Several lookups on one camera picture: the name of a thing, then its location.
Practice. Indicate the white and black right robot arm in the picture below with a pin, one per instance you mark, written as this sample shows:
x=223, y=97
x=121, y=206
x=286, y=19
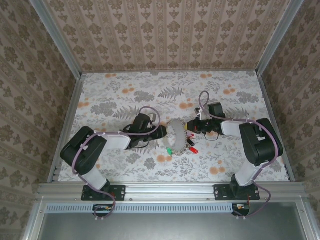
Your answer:
x=260, y=142

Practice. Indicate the aluminium corner post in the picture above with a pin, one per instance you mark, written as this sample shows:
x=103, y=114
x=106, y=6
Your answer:
x=277, y=40
x=58, y=40

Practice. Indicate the grey metal sheet panel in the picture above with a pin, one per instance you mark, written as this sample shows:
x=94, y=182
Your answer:
x=170, y=227

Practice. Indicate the black controller board box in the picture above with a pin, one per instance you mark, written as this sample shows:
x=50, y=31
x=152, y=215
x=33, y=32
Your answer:
x=102, y=210
x=241, y=209

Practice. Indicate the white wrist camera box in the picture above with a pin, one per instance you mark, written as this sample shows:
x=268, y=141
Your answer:
x=152, y=117
x=198, y=113

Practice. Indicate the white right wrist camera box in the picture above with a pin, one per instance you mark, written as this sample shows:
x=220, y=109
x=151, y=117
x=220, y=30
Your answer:
x=198, y=113

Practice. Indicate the aluminium side rail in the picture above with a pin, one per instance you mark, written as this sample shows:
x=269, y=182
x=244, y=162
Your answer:
x=269, y=105
x=73, y=105

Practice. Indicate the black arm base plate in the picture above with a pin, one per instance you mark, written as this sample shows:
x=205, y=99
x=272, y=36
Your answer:
x=222, y=193
x=117, y=193

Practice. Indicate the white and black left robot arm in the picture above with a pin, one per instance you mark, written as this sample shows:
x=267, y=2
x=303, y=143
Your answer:
x=82, y=150

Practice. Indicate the floral patterned table cover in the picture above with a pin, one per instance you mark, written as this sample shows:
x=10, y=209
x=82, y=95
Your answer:
x=160, y=172

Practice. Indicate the green capped key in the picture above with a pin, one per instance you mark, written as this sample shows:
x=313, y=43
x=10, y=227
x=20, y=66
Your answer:
x=169, y=151

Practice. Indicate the wide aluminium extrusion beam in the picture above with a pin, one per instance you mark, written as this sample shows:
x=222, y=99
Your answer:
x=170, y=191

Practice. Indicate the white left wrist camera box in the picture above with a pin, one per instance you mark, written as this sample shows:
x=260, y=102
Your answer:
x=152, y=117

